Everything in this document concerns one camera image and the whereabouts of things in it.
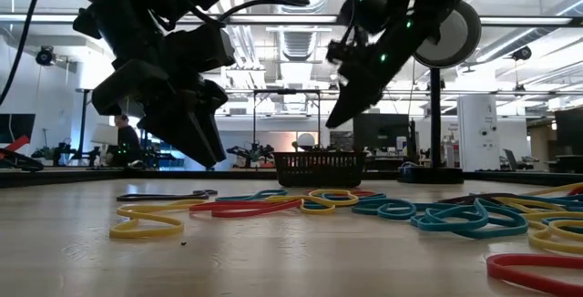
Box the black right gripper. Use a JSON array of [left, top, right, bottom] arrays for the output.
[[326, 0, 438, 128]]

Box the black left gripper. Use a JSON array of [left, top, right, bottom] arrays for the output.
[[90, 23, 236, 169]]

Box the dark purple rubber band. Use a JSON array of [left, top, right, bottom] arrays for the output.
[[116, 189, 219, 202], [439, 193, 520, 205]]

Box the teal rubber band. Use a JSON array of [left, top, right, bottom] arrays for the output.
[[541, 217, 583, 234], [518, 195, 583, 210], [409, 199, 529, 240], [215, 189, 289, 202], [353, 198, 418, 221]]

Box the black slotted plastic bin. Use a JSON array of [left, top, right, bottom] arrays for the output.
[[272, 149, 368, 188]]

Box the yellow rubber band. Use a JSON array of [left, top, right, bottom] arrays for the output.
[[527, 212, 583, 257], [108, 199, 206, 240], [523, 180, 583, 197], [266, 189, 361, 217], [494, 196, 583, 219]]

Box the black monitor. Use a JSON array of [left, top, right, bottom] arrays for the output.
[[353, 113, 410, 150], [554, 108, 583, 156], [0, 113, 36, 145]]

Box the person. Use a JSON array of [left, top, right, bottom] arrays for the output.
[[113, 114, 142, 167]]

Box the black desk lamp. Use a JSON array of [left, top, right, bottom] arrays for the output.
[[398, 0, 483, 185]]

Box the white laptop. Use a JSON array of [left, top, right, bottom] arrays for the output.
[[90, 123, 118, 147]]

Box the white column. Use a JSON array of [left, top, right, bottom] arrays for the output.
[[457, 94, 498, 173]]

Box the black ceiling spotlight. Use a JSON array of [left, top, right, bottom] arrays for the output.
[[512, 45, 533, 62], [35, 45, 56, 67]]

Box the black background rig frame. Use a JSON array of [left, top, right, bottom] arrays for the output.
[[252, 89, 322, 152]]

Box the black aluminium table frame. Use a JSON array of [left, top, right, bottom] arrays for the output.
[[0, 168, 583, 189]]

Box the black hanging cable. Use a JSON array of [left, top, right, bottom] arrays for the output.
[[0, 0, 51, 107]]

